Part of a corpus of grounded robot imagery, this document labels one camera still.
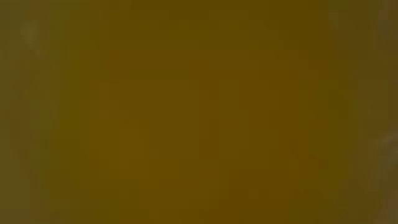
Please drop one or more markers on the yellow mini bowl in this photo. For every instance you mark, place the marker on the yellow mini bowl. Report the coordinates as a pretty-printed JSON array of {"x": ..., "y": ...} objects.
[{"x": 199, "y": 112}]

